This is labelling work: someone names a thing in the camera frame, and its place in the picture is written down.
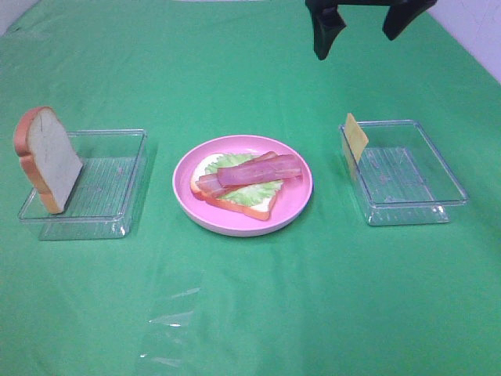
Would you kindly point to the yellow cheese slice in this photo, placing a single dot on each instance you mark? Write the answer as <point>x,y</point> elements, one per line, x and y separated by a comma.
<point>357,139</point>

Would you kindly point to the green tablecloth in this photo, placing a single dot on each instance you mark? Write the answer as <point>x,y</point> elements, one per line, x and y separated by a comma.
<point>327,295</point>

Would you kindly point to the bread slice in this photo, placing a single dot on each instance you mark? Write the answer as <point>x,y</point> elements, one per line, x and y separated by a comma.
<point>261,212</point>
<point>47,157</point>

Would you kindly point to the green lettuce leaf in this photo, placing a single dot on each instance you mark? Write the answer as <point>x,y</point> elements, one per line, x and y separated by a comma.
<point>250,195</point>

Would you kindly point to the clear plastic film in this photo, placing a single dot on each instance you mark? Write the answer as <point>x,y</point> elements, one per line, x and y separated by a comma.
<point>168,324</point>

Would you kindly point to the right clear plastic tray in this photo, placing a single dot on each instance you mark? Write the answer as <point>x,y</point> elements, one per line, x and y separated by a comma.
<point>400,177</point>

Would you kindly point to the pink round plate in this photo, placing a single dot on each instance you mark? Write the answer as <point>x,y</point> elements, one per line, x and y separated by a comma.
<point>291,200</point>

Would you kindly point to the left clear plastic tray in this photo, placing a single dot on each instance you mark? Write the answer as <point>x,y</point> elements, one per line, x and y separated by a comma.
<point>107,198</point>

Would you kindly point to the clear plastic tray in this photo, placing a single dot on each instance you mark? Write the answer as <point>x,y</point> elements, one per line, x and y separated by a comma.
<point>400,177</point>
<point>107,198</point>

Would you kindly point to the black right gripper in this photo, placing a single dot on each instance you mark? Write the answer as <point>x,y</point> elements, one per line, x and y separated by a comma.
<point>328,24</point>

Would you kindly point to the bacon strip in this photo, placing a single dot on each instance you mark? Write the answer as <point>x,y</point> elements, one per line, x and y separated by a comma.
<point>280,167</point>
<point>204,178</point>

